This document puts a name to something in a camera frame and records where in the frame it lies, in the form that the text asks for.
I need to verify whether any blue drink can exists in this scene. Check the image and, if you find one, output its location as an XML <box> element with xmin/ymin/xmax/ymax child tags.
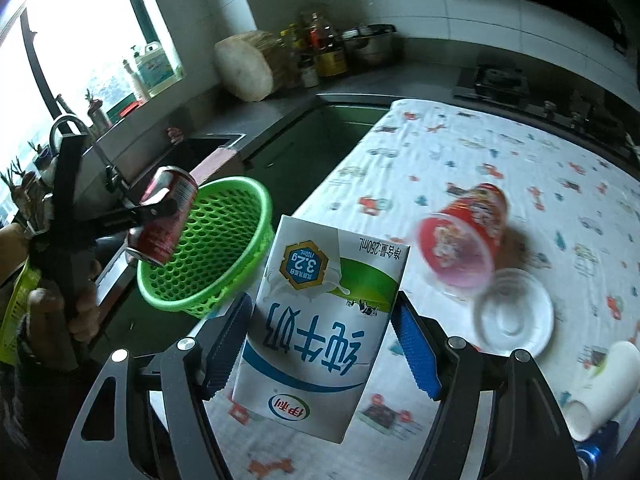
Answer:
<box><xmin>575</xmin><ymin>420</ymin><xmax>620</xmax><ymax>480</ymax></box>

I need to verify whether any red soda can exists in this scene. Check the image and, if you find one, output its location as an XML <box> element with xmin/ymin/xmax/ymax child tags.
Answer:
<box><xmin>126</xmin><ymin>166</ymin><xmax>198</xmax><ymax>266</ymax></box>

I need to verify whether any red instant noodle cup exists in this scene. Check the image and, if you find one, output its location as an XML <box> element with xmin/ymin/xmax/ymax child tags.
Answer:
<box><xmin>413</xmin><ymin>183</ymin><xmax>508</xmax><ymax>294</ymax></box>

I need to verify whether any white milk carton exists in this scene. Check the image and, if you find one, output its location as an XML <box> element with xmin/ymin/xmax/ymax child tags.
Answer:
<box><xmin>232</xmin><ymin>216</ymin><xmax>409</xmax><ymax>443</ymax></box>

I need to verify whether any black kitchen sink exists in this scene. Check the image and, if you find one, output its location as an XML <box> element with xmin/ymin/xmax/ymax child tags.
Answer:
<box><xmin>129</xmin><ymin>133</ymin><xmax>245</xmax><ymax>202</ymax></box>

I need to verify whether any person's left hand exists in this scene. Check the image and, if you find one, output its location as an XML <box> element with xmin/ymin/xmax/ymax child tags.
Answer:
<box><xmin>26</xmin><ymin>260</ymin><xmax>102</xmax><ymax>370</ymax></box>

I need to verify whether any steel sink faucet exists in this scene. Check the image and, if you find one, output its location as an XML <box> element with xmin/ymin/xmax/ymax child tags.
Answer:
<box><xmin>49</xmin><ymin>113</ymin><xmax>131</xmax><ymax>204</ymax></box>

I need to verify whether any white paper cup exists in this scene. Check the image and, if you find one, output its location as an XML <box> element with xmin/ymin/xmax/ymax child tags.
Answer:
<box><xmin>562</xmin><ymin>341</ymin><xmax>639</xmax><ymax>442</ymax></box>

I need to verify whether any green perforated plastic basket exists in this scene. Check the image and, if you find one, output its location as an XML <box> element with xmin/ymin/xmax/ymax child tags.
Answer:
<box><xmin>137</xmin><ymin>177</ymin><xmax>274</xmax><ymax>318</ymax></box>

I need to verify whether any white detergent jug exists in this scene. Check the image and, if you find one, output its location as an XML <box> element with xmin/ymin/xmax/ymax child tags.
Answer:
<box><xmin>134</xmin><ymin>41</ymin><xmax>177</xmax><ymax>96</ymax></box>

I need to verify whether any round wooden chopping block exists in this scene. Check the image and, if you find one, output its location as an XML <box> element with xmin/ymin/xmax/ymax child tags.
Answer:
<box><xmin>213</xmin><ymin>30</ymin><xmax>290</xmax><ymax>102</ymax></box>

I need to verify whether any dark sauce bottle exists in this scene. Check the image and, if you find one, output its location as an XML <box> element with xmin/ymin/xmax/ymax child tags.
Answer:
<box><xmin>309</xmin><ymin>13</ymin><xmax>347</xmax><ymax>78</ymax></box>

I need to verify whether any black gas stove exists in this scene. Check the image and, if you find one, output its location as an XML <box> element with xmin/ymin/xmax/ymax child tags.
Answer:
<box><xmin>454</xmin><ymin>64</ymin><xmax>639</xmax><ymax>166</ymax></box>

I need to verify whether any steel pot with lid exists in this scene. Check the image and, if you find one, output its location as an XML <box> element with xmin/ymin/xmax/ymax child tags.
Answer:
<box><xmin>342</xmin><ymin>24</ymin><xmax>397</xmax><ymax>66</ymax></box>

